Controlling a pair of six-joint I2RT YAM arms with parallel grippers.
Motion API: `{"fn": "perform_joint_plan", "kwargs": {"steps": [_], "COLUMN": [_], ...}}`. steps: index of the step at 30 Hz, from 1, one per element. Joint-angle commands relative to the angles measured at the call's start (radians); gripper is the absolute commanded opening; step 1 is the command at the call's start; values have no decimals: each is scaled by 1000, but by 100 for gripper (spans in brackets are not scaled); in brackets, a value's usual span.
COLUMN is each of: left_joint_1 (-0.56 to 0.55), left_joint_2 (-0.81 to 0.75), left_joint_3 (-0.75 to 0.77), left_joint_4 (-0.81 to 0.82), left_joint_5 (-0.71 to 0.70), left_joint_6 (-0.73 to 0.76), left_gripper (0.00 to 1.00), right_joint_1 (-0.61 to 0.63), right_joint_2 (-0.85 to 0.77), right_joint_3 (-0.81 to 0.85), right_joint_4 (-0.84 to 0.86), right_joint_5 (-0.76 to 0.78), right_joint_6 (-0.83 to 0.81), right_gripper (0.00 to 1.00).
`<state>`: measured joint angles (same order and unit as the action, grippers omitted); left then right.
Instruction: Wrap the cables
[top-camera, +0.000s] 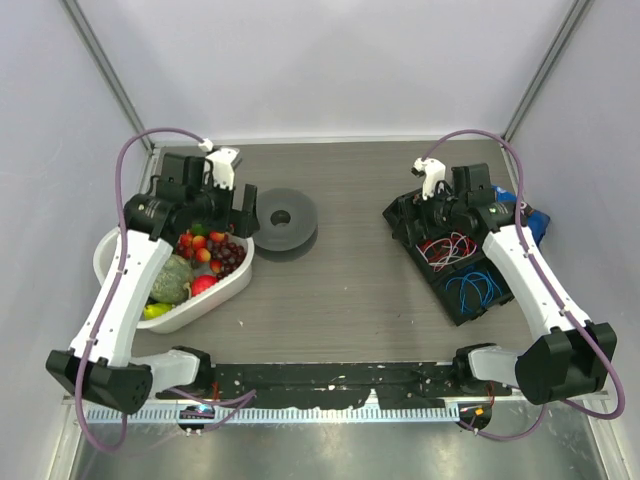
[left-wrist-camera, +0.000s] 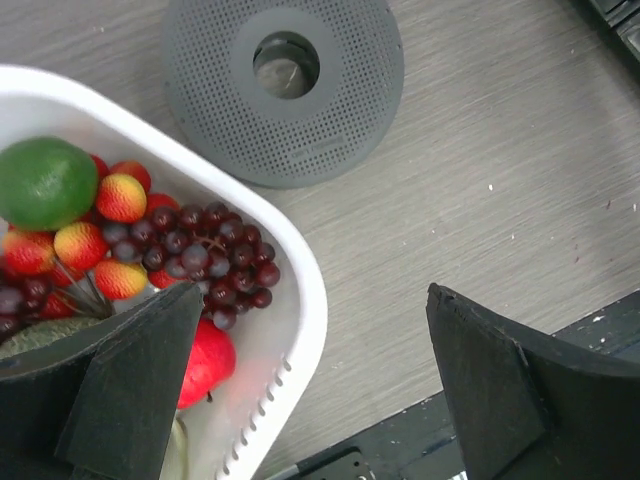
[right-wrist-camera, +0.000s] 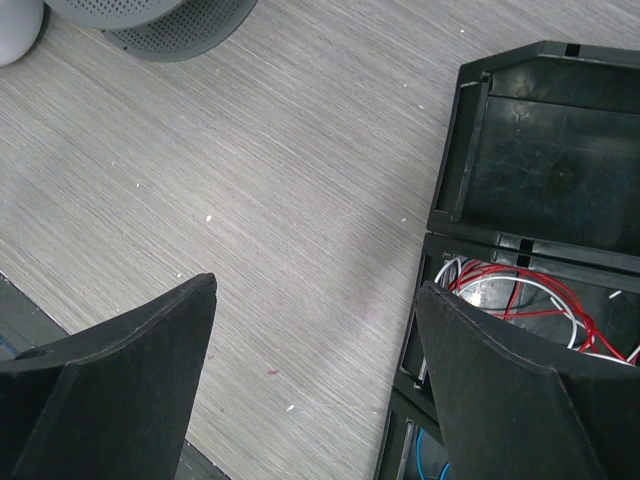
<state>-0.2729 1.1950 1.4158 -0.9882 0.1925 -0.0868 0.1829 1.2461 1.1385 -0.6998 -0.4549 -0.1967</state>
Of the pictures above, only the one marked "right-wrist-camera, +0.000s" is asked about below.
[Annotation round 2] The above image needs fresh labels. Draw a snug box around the black compartment tray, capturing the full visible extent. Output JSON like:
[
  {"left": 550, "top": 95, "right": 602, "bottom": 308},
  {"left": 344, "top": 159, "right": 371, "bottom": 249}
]
[{"left": 375, "top": 41, "right": 639, "bottom": 479}]

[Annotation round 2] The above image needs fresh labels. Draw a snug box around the blue cable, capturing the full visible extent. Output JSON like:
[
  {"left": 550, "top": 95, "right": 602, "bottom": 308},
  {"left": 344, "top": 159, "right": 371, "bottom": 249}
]
[{"left": 415, "top": 427, "right": 451, "bottom": 480}]

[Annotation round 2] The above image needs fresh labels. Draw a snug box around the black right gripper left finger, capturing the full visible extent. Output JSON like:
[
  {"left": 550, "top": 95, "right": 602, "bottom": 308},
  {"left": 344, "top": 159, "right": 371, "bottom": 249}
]
[{"left": 1, "top": 273, "right": 217, "bottom": 479}]

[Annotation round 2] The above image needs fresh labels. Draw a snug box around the red wire bundle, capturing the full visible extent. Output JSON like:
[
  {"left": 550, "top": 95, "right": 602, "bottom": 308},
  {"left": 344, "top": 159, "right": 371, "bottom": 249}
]
[{"left": 447, "top": 258, "right": 640, "bottom": 365}]

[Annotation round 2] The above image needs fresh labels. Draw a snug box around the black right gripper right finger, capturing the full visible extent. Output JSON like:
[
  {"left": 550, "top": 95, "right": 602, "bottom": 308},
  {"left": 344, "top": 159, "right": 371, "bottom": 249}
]
[{"left": 416, "top": 282, "right": 639, "bottom": 479}]

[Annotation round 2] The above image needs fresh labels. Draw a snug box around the white wire bundle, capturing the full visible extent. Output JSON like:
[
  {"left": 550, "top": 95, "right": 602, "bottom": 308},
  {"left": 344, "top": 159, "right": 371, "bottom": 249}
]
[{"left": 433, "top": 256, "right": 640, "bottom": 367}]

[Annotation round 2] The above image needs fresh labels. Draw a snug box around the white plastic fruit basket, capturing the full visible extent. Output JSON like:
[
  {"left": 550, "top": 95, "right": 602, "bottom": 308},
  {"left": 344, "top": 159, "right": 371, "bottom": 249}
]
[{"left": 0, "top": 0, "right": 45, "bottom": 67}]

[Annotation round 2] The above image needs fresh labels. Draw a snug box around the grey perforated cable spool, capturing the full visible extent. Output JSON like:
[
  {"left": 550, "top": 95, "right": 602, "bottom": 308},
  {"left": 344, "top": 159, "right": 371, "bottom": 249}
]
[{"left": 47, "top": 0, "right": 257, "bottom": 63}]

